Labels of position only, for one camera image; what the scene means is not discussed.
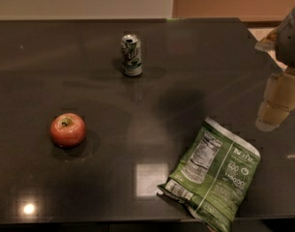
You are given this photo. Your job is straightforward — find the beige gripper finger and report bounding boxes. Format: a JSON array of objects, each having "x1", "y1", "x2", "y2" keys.
[
  {"x1": 254, "y1": 28, "x2": 278, "y2": 52},
  {"x1": 255, "y1": 67, "x2": 295, "y2": 131}
]

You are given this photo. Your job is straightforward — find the green jalapeno chip bag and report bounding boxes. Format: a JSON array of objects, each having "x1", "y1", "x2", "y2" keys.
[{"x1": 159, "y1": 118, "x2": 260, "y2": 232}]

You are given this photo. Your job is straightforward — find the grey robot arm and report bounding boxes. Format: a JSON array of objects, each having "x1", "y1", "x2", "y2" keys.
[{"x1": 255, "y1": 7, "x2": 295, "y2": 131}]

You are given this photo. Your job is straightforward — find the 7up soda can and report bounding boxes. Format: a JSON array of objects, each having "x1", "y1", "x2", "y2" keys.
[{"x1": 121, "y1": 34, "x2": 142, "y2": 76}]

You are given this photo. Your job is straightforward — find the red apple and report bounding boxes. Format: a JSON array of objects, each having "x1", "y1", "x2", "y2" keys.
[{"x1": 49, "y1": 113, "x2": 86, "y2": 148}]

